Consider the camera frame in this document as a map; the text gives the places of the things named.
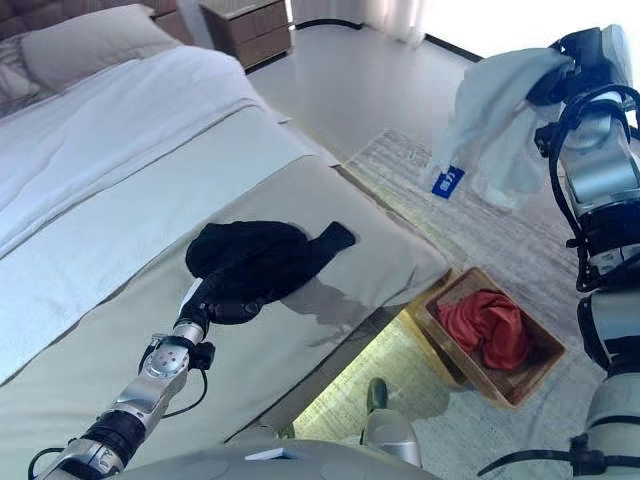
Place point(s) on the white garment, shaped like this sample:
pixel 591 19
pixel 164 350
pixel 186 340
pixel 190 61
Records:
pixel 490 100

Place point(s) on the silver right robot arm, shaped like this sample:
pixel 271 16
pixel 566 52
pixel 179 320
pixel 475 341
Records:
pixel 605 175

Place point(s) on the silver robot right leg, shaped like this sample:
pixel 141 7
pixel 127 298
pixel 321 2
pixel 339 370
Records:
pixel 392 435

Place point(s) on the black curved floor strip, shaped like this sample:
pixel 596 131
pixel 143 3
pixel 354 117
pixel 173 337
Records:
pixel 455 50

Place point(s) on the white duvet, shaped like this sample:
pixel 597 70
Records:
pixel 100 150

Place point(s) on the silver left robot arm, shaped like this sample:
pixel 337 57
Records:
pixel 160 365

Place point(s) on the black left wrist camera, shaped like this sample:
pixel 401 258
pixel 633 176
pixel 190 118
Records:
pixel 204 356

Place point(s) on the black garment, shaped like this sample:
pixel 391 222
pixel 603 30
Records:
pixel 260 255

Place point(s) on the red garment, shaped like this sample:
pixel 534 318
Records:
pixel 490 330

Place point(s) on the large beige pillow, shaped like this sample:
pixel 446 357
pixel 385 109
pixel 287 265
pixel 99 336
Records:
pixel 90 45

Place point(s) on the brown nightstand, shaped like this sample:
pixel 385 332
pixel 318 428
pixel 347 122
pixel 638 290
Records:
pixel 250 35

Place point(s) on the grey rug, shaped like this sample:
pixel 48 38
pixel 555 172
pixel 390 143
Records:
pixel 500 240

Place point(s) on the white curtain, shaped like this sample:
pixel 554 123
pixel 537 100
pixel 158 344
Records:
pixel 390 20

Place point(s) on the wooden wicker basket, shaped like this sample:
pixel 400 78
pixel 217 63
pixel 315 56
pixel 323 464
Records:
pixel 530 380

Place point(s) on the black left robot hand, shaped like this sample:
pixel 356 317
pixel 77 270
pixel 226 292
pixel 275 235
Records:
pixel 195 310

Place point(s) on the grey robot torso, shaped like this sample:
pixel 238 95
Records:
pixel 225 465

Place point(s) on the beige bed cover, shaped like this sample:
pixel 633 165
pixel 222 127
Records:
pixel 390 255

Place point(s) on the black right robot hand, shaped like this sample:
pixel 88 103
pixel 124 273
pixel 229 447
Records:
pixel 590 55

